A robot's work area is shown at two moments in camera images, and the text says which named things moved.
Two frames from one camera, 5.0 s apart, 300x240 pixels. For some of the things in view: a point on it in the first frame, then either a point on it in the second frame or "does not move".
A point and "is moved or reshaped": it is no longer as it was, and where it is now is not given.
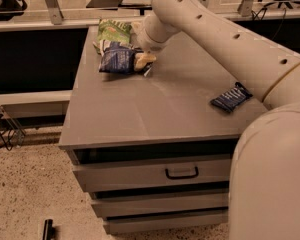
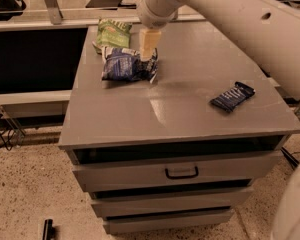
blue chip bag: (115, 57) is moved or reshaped
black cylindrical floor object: (48, 229) does not move
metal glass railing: (67, 6) does not move
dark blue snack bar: (229, 100) does not move
